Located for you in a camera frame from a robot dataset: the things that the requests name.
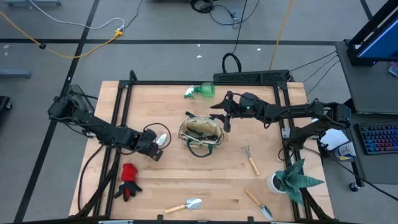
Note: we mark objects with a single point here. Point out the red and black garden glove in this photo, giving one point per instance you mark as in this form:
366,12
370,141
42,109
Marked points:
129,172

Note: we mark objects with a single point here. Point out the black caster wheel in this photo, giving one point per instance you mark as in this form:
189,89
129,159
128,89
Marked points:
353,187

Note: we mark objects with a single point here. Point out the beige green-trimmed gardening bag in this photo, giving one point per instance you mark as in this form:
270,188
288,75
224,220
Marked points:
184,134

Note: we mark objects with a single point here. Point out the grey cart base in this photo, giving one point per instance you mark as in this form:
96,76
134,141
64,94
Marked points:
15,73
31,2

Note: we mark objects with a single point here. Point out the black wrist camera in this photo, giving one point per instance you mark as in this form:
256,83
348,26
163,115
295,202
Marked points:
157,155
227,126

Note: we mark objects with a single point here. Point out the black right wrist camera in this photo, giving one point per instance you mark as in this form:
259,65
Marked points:
227,126

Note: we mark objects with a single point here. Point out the green plastic spray bottle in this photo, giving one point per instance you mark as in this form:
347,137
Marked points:
206,89

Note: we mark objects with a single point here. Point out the black floor object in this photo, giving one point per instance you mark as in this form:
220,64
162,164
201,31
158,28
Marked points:
3,102

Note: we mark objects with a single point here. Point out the black backlit keyboard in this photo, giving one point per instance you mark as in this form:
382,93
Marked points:
379,138

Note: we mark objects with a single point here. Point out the black perforated electronics box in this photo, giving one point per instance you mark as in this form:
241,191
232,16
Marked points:
248,76

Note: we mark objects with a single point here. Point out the white and blue container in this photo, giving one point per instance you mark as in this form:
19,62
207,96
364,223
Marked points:
345,151

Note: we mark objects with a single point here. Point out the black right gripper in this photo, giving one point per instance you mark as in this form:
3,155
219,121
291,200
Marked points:
233,105

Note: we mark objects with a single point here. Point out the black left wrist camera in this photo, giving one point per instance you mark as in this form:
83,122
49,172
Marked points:
157,155

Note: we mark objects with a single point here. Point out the grey side desk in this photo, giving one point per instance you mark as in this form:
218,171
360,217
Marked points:
367,87

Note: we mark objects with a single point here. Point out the white paper sheet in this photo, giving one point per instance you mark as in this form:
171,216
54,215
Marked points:
334,138

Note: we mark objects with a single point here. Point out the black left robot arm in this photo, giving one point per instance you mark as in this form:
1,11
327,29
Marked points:
93,124

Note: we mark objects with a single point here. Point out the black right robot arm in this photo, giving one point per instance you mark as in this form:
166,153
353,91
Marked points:
298,110

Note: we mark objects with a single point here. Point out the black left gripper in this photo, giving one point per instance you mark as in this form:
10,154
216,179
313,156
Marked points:
147,140

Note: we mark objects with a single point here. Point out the artificial plant in white pot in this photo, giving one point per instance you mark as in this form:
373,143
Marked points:
292,182

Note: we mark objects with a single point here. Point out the grey keyboard desk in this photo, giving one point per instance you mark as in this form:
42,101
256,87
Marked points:
373,168

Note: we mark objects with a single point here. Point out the monitor with black stand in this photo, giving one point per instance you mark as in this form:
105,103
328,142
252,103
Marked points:
382,43

